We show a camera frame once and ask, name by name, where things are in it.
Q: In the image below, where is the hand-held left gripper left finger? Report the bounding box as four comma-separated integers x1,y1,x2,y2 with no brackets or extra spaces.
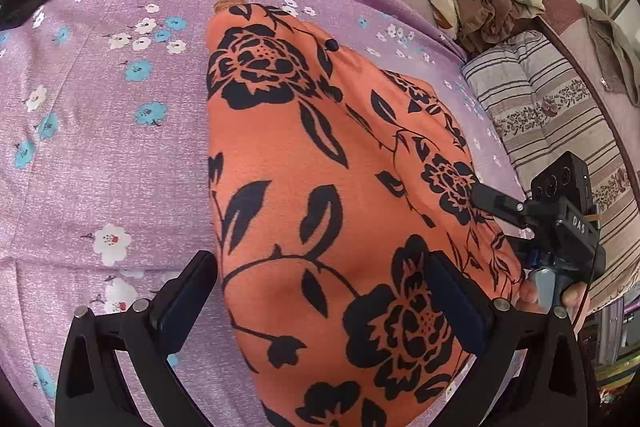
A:
54,249,219,427

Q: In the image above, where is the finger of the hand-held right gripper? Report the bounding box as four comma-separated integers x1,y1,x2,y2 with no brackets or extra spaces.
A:
471,183,531,230

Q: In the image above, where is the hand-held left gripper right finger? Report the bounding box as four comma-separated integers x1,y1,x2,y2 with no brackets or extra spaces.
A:
425,249,598,427

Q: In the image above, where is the orange black floral garment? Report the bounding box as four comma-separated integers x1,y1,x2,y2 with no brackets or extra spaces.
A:
205,0,531,427

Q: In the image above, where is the person's right hand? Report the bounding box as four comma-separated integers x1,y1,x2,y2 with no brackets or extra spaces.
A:
516,279,593,340

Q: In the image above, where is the striped floral pillow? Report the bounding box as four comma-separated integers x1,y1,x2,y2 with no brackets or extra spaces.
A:
460,29,640,313

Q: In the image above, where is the olive cloth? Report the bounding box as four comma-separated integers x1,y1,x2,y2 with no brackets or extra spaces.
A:
582,4,640,95

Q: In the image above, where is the purple floral bedsheet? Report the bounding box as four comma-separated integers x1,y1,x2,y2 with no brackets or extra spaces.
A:
0,0,531,427

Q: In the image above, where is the padded pink headboard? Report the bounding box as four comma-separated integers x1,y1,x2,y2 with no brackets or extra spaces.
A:
540,0,640,188

